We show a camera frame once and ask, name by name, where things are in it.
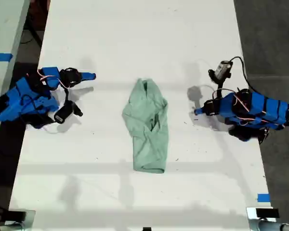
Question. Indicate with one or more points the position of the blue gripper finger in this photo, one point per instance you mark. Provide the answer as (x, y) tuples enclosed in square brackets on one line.
[(200, 111)]

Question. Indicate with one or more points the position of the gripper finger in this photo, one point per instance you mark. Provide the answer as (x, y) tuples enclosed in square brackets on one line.
[(88, 76)]

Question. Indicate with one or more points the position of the pale green T-shirt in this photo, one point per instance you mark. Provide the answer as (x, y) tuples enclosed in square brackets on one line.
[(147, 134)]

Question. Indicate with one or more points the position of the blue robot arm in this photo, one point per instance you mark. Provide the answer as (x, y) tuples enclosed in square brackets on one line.
[(260, 109), (26, 101)]

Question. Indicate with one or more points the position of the long blue tape strip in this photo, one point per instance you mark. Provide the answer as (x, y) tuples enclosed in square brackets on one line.
[(0, 57)]

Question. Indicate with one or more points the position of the white side table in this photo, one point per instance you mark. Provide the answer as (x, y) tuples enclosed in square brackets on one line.
[(4, 26)]

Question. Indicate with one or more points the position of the square blue tape piece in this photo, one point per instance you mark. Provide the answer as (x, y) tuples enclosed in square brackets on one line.
[(263, 197)]

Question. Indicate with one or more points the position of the small black box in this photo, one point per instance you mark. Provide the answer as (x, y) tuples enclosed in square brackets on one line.
[(17, 215), (267, 213)]

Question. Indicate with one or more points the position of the small black table edge clip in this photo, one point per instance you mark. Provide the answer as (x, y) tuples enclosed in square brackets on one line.
[(147, 229)]

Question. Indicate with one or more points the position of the grey metal pipe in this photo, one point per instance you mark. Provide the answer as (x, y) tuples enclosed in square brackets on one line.
[(4, 227), (274, 226)]

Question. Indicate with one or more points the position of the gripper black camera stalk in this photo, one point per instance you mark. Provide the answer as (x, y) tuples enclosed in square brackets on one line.
[(75, 109), (218, 81)]

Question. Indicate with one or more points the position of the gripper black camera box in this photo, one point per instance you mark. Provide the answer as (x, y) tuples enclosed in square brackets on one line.
[(224, 68), (62, 115)]

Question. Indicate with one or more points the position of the metal table clamp bracket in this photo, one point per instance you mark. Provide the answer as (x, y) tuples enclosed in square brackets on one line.
[(251, 216), (30, 220)]

